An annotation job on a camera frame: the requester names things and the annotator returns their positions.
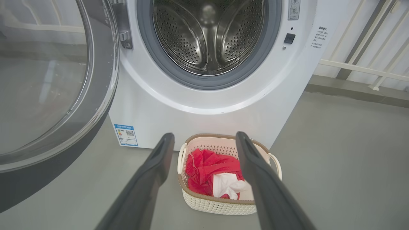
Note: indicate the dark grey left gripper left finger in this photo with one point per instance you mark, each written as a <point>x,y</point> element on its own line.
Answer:
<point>143,188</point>

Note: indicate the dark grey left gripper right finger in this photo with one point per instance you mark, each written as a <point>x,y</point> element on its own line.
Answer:
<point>268,191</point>

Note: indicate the red and white clothes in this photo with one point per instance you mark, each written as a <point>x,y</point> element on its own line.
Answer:
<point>204,169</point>

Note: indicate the washing machine door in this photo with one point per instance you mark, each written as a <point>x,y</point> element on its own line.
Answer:
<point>96,95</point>

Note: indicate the cream basket with brown rim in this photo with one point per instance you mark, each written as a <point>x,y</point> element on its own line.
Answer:
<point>217,204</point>

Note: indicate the white front-load washing machine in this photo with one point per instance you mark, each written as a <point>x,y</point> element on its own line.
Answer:
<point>191,105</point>

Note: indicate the blue energy label sticker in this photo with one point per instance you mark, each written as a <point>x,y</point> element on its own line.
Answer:
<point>126,135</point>

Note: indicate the grey instruction sticker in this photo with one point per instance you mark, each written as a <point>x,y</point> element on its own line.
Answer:
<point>294,9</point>

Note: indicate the white metal railing frame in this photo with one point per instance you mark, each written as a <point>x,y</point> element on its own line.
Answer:
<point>358,67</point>

